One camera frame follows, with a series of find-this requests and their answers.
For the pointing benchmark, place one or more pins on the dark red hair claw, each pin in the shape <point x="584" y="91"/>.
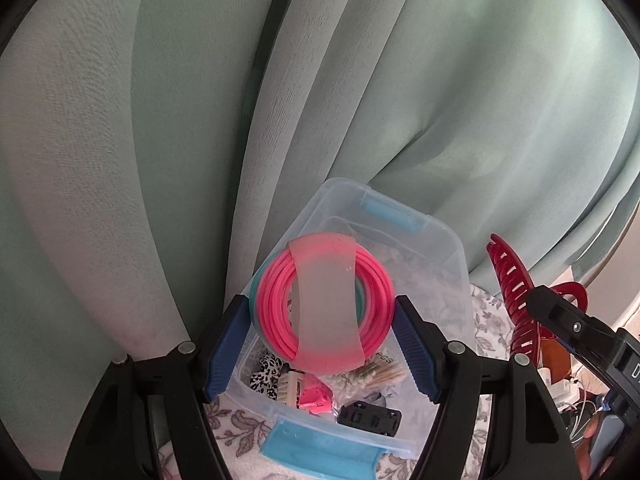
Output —
<point x="529" y="337"/>

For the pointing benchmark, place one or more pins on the person right hand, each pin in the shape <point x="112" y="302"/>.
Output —
<point x="599" y="437"/>

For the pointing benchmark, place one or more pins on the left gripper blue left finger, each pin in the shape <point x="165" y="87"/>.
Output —
<point x="222" y="343"/>

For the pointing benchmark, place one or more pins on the black white leopard scrunchie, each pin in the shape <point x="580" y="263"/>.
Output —
<point x="265" y="378"/>

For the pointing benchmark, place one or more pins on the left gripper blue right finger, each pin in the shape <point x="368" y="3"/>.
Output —
<point x="421" y="345"/>

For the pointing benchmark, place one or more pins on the white power strip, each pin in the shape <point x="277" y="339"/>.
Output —
<point x="564" y="391"/>

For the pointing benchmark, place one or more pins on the black toy car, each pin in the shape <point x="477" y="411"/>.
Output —
<point x="370" y="418"/>

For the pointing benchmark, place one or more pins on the clear plastic storage bin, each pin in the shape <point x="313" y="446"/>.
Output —
<point x="425" y="261"/>

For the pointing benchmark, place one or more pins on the green curtain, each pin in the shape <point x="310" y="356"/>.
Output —
<point x="154" y="151"/>

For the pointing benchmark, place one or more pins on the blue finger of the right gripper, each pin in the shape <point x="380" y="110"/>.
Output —
<point x="565" y="319"/>

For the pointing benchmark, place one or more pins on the floral grey table cloth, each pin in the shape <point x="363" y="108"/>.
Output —
<point x="253" y="447"/>

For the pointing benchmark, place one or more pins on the white hair claw clip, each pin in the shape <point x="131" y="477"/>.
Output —
<point x="288" y="389"/>

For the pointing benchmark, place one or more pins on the pink hair roller pair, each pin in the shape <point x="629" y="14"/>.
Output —
<point x="315" y="397"/>

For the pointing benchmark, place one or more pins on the bag of cotton swabs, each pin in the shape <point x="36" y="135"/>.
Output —
<point x="372" y="376"/>

